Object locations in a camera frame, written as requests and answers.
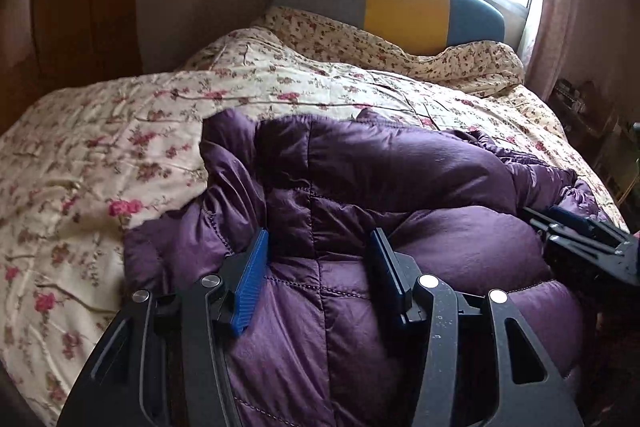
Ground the wooden chair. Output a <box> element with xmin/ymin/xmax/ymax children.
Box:
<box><xmin>592</xmin><ymin>107</ymin><xmax>640</xmax><ymax>212</ymax></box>

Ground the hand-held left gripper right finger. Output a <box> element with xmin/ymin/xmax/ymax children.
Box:
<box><xmin>367</xmin><ymin>227</ymin><xmax>585</xmax><ymax>427</ymax></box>

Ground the floral quilted bedspread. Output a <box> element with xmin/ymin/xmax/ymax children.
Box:
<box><xmin>0</xmin><ymin>29</ymin><xmax>630</xmax><ymax>427</ymax></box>

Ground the floral pillow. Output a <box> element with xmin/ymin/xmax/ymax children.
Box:
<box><xmin>250</xmin><ymin>4</ymin><xmax>526</xmax><ymax>95</ymax></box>

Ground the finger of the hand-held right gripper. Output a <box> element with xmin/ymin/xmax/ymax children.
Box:
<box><xmin>522</xmin><ymin>207</ymin><xmax>563</xmax><ymax>240</ymax></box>
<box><xmin>546</xmin><ymin>205</ymin><xmax>633</xmax><ymax>250</ymax></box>

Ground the purple quilted down jacket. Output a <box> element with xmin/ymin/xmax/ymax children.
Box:
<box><xmin>124</xmin><ymin>107</ymin><xmax>601</xmax><ymax>427</ymax></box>

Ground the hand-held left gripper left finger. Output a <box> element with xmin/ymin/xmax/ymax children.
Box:
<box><xmin>56</xmin><ymin>229</ymin><xmax>271</xmax><ymax>427</ymax></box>

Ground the wooden wardrobe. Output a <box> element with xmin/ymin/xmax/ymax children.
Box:
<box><xmin>0</xmin><ymin>0</ymin><xmax>146</xmax><ymax>135</ymax></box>

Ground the grey yellow teal headboard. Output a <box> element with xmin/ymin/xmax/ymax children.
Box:
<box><xmin>272</xmin><ymin>0</ymin><xmax>505</xmax><ymax>58</ymax></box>

